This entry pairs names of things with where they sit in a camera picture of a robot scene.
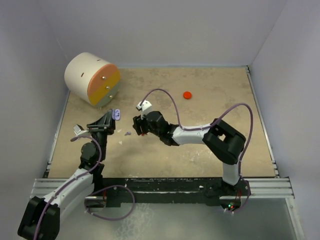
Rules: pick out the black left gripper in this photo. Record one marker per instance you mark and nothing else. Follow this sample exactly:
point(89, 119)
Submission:
point(105, 124)

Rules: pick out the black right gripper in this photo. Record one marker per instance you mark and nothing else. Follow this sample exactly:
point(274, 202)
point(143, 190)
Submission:
point(138, 123)

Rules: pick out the purple earbud charging case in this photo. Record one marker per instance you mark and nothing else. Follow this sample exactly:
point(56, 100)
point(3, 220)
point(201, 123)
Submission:
point(116, 114)

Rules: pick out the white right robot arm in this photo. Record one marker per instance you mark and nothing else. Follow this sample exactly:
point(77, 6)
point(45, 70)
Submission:
point(224, 141)

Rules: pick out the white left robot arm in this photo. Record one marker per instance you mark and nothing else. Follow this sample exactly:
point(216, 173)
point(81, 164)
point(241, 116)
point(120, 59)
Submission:
point(43, 215)

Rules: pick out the round white drawer cabinet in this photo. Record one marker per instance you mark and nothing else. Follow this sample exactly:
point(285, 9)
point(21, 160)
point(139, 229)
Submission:
point(92, 79)

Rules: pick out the orange round cap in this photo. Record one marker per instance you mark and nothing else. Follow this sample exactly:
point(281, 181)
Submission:
point(187, 95)

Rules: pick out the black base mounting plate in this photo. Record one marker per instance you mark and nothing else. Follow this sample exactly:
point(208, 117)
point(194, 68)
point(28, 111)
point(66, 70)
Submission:
point(211, 191)

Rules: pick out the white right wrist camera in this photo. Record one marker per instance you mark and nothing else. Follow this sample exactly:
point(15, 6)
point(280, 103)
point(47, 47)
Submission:
point(145, 107)

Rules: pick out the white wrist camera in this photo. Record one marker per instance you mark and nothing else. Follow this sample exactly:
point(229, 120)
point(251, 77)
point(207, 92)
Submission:
point(145, 107)
point(79, 131)

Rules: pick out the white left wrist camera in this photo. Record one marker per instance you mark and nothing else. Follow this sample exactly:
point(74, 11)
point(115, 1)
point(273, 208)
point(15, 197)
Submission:
point(79, 131)

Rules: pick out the aluminium rail left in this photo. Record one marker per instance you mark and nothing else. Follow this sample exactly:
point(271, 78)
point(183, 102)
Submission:
point(44, 186)

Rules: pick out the aluminium rail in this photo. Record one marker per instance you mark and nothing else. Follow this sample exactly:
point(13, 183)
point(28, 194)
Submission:
point(270, 188)
point(44, 186)

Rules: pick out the aluminium rail right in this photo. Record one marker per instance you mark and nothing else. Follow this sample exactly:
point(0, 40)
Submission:
point(270, 188)

